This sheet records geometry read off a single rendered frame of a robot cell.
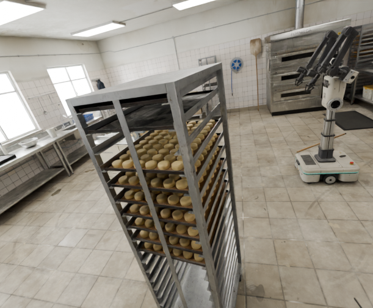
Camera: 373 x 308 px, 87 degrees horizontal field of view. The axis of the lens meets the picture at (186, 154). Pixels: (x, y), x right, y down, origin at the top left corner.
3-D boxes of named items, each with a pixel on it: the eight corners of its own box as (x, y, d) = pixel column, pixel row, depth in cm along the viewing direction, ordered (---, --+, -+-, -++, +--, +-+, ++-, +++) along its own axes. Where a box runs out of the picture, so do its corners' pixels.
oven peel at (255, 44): (253, 111, 626) (249, 40, 563) (253, 111, 630) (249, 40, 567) (263, 110, 618) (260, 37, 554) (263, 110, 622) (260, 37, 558)
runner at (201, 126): (217, 106, 121) (216, 101, 120) (221, 106, 120) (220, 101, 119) (174, 155, 69) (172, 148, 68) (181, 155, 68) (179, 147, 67)
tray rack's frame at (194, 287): (193, 256, 205) (147, 76, 129) (244, 268, 184) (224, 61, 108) (166, 329, 153) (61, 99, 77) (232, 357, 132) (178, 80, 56)
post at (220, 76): (238, 261, 182) (216, 63, 110) (242, 262, 181) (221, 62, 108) (238, 264, 180) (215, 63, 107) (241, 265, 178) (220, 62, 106)
